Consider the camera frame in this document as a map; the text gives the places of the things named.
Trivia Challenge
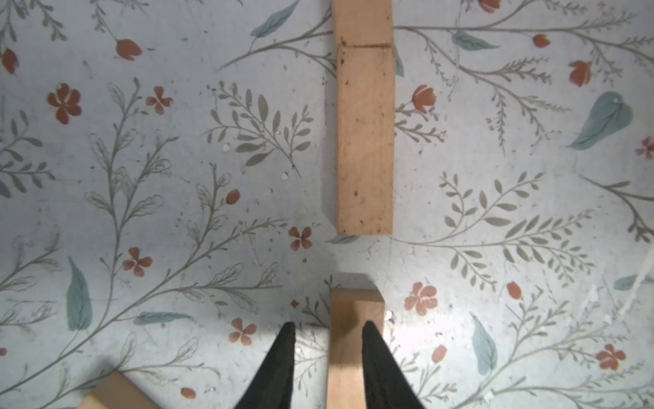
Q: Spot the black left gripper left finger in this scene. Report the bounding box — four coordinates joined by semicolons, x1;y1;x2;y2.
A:
235;321;296;409

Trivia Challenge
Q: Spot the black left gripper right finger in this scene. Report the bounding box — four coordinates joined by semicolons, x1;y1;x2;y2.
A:
362;320;424;409

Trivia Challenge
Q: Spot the natural wooden block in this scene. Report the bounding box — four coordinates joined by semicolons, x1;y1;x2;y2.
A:
326;288;385;409
77;372;159;409
331;0;393;48
337;44;395;236

